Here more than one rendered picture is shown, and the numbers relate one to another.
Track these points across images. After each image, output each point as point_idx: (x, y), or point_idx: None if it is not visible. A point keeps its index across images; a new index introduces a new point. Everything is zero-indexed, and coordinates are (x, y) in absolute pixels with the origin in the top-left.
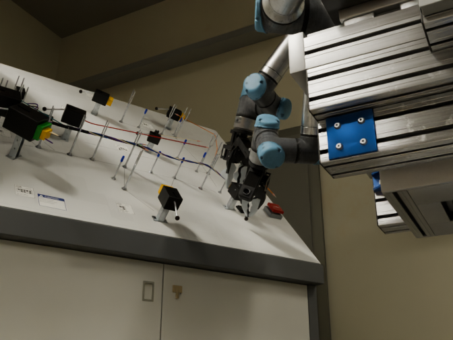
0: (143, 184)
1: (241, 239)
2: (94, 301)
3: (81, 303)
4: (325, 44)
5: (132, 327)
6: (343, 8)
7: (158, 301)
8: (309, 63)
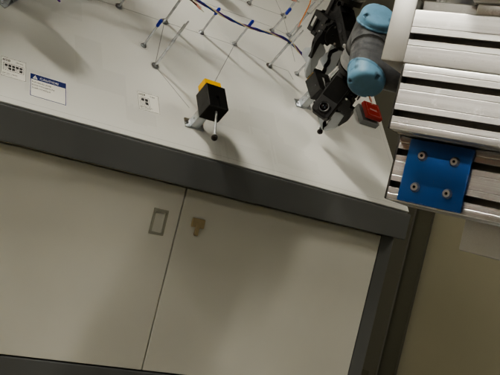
0: (184, 56)
1: (303, 164)
2: (85, 228)
3: (68, 228)
4: (442, 33)
5: (129, 265)
6: None
7: (169, 235)
8: (411, 54)
